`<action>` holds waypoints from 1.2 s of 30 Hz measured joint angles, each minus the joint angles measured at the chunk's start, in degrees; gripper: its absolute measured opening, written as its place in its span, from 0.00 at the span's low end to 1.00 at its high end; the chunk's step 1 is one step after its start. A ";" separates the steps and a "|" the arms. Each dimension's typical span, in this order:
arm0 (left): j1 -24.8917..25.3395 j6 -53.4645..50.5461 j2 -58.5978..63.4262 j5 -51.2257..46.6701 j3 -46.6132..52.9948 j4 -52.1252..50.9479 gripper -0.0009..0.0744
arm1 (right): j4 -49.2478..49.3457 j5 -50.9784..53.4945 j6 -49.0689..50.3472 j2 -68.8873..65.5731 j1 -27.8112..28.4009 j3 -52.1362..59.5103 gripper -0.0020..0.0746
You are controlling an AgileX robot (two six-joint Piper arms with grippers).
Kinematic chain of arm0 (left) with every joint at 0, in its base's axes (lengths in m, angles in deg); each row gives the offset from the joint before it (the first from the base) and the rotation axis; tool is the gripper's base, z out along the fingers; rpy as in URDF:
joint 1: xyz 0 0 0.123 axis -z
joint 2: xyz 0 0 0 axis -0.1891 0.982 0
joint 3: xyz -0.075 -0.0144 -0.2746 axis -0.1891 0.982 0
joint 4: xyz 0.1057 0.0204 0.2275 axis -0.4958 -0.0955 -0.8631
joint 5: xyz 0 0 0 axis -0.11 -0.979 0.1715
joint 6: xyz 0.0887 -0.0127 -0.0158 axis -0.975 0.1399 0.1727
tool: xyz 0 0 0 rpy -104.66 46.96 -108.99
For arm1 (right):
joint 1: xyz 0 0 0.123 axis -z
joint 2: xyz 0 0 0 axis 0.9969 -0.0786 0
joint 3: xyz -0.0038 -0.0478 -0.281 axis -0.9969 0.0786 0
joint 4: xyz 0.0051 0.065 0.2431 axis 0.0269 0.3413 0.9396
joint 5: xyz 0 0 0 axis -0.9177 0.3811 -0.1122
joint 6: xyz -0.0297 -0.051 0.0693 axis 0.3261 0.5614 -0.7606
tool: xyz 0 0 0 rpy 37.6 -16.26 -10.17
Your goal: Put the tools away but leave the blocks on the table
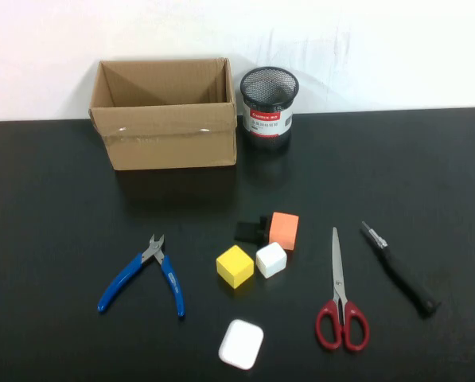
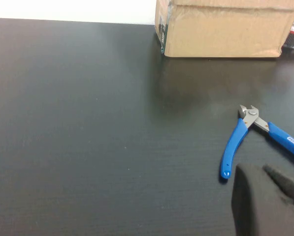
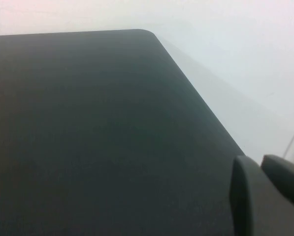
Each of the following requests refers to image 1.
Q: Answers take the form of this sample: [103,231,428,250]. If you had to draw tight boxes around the brown cardboard box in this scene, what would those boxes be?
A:
[88,57,239,171]

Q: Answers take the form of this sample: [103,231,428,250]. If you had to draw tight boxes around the black mesh pen holder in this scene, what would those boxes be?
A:
[239,66,300,151]

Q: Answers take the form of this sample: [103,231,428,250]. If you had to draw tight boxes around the blue handled cutting pliers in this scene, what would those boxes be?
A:
[97,233,186,318]

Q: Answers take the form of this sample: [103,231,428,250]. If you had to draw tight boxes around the flat white rounded block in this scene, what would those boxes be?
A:
[217,318,265,371]

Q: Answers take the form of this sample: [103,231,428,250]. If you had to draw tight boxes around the yellow cube block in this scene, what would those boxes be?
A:
[216,244,255,290]

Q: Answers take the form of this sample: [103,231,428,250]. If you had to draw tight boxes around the black block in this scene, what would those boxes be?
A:
[234,215,273,244]

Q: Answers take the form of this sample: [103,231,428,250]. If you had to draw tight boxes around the white cube block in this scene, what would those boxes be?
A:
[255,241,289,279]

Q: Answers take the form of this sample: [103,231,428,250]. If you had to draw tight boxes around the red handled scissors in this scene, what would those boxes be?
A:
[314,226,372,353]

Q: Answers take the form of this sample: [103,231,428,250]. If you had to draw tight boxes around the orange block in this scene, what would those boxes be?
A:
[267,211,301,251]

